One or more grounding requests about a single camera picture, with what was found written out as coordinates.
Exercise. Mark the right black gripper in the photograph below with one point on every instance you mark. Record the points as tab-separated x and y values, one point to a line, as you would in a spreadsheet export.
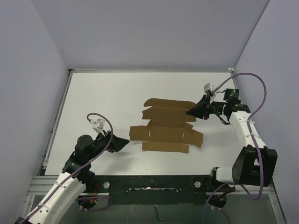
200	110

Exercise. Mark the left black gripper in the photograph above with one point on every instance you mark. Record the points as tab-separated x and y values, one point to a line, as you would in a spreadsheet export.
116	143

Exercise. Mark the brown cardboard box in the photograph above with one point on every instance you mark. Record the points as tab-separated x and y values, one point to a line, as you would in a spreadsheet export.
169	128

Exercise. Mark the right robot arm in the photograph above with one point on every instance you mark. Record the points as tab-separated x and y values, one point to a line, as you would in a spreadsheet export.
255	163

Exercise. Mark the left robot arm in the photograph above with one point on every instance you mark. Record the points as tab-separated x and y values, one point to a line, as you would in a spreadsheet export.
73	179

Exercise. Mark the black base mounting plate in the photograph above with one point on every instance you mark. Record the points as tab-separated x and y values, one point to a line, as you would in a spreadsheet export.
157	189

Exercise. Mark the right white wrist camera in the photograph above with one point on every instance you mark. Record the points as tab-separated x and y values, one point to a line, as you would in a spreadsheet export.
209	90

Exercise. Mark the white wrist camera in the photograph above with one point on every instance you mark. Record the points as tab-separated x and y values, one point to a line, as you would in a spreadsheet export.
209	90
98	125

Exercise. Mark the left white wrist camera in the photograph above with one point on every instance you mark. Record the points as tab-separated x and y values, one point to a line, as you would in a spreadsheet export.
98	125

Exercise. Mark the aluminium table frame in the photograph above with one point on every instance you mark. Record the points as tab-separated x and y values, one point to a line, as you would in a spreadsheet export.
118	98

